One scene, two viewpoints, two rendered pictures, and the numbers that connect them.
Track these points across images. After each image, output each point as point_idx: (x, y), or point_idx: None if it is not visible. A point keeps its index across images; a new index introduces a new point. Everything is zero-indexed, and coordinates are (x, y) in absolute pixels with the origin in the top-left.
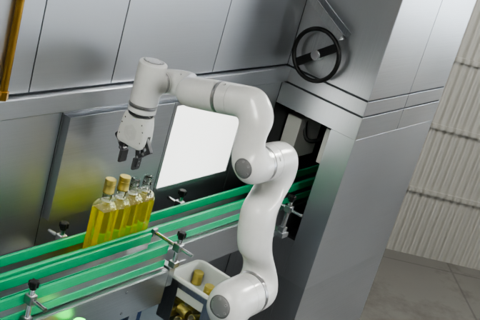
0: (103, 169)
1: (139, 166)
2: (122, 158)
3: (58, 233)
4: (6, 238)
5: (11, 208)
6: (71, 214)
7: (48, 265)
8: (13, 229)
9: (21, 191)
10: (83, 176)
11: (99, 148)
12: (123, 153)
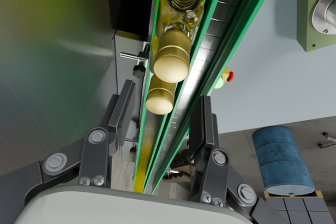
0: None
1: (215, 118)
2: (132, 106)
3: (137, 63)
4: (110, 80)
5: (98, 108)
6: (109, 18)
7: (174, 108)
8: (107, 82)
9: (88, 119)
10: (76, 52)
11: (7, 72)
12: (125, 128)
